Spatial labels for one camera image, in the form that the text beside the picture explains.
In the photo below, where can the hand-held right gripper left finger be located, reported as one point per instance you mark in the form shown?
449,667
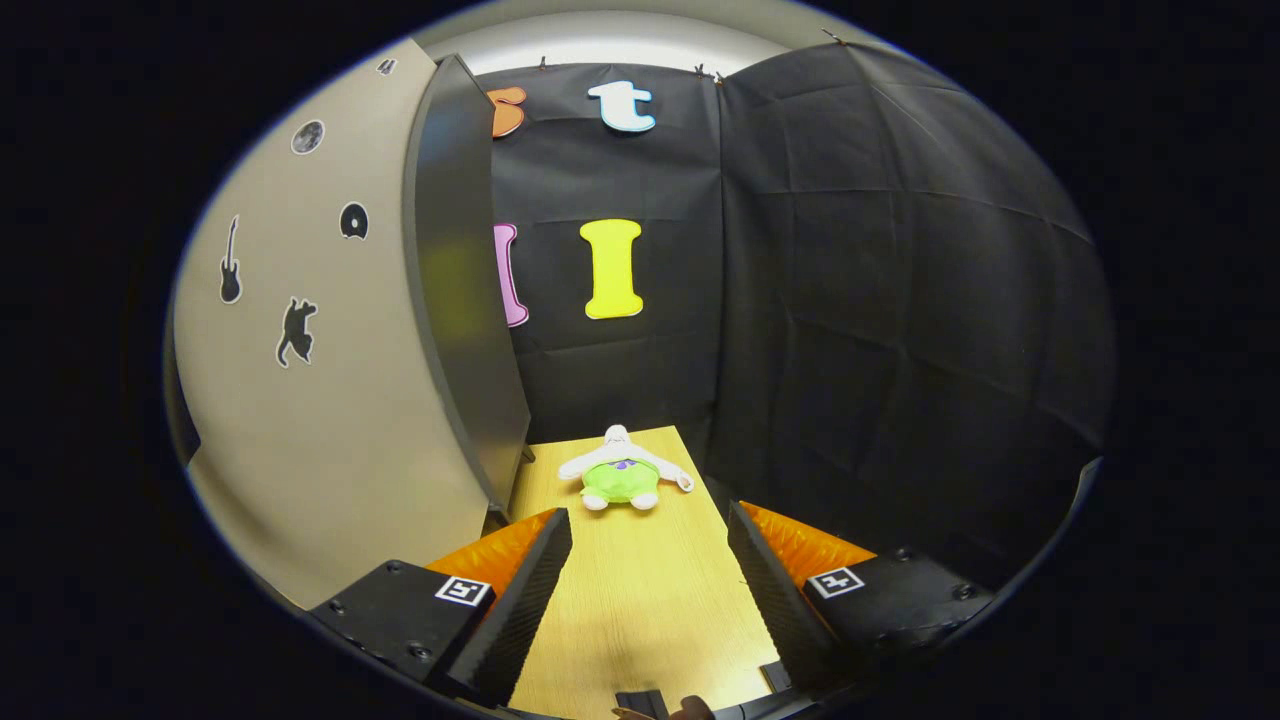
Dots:
515,615

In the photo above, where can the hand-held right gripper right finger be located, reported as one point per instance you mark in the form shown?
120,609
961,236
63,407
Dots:
780,605

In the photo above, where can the beige cabinet door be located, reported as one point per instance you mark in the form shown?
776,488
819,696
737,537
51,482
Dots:
330,440

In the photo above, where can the dark grey cabinet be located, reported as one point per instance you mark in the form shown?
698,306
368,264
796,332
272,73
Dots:
460,300

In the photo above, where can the pink and green plush toy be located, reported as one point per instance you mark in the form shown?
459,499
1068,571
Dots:
620,480

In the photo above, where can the black backdrop cloth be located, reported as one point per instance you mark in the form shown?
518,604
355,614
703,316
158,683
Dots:
900,300

